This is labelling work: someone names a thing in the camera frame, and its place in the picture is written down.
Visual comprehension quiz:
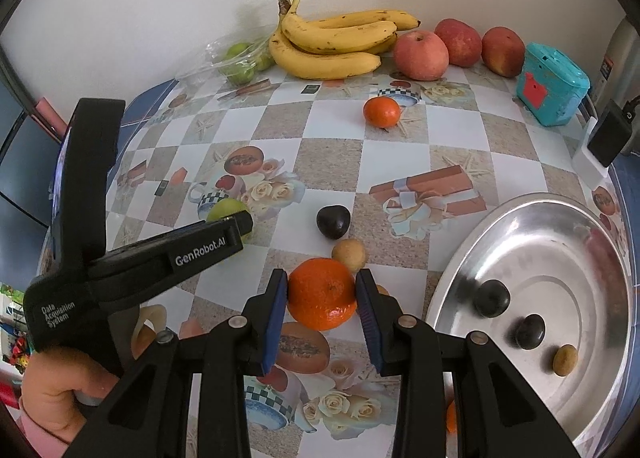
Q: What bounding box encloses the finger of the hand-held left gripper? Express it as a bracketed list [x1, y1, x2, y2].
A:
[92, 213, 254, 310]

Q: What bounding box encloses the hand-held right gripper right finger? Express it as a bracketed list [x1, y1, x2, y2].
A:
[354, 268, 573, 458]

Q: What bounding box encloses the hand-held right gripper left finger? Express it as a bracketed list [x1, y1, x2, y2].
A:
[67, 268, 290, 458]

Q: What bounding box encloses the green mango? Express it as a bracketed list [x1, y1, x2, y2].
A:
[206, 198, 253, 239]

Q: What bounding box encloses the dark purple plum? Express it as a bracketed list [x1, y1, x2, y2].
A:
[316, 205, 351, 241]
[474, 280, 512, 319]
[515, 314, 547, 350]

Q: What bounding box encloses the round steel plate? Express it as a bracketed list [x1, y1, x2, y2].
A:
[425, 193, 633, 449]

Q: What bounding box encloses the person's left forearm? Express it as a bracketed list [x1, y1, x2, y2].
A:
[17, 410, 68, 458]

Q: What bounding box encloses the person's left hand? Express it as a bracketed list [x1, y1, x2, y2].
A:
[20, 345, 122, 444]

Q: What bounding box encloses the dark cabinet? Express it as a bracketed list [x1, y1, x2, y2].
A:
[0, 58, 66, 229]

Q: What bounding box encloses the pink flat object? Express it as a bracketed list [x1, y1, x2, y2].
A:
[34, 99, 71, 141]

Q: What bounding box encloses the colourful clutter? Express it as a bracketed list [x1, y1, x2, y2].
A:
[0, 280, 33, 389]

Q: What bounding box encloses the plastic bag of green fruit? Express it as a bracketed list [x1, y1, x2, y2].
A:
[205, 33, 276, 86]

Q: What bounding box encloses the yellow banana bunch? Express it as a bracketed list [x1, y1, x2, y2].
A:
[269, 0, 422, 80]

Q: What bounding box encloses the pale red apple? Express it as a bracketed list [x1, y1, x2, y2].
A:
[392, 30, 450, 82]

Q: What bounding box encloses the dark red apple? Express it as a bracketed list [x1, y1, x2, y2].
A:
[481, 26, 526, 78]
[434, 18, 482, 68]

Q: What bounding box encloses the teal plastic box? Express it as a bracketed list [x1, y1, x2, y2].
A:
[515, 42, 591, 127]

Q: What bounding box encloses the black power adapter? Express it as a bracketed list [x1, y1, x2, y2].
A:
[586, 99, 636, 168]

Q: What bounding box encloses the steel kettle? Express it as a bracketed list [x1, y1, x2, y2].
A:
[595, 18, 640, 109]

